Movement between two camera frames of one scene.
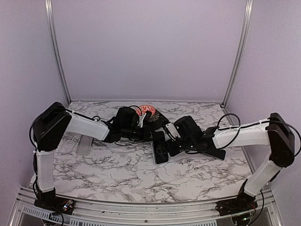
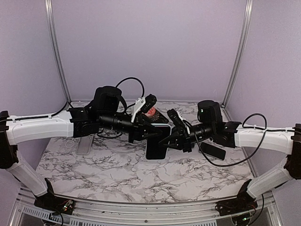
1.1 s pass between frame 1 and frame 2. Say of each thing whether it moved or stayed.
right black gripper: moved
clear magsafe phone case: stayed
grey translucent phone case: stayed
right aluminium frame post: stayed
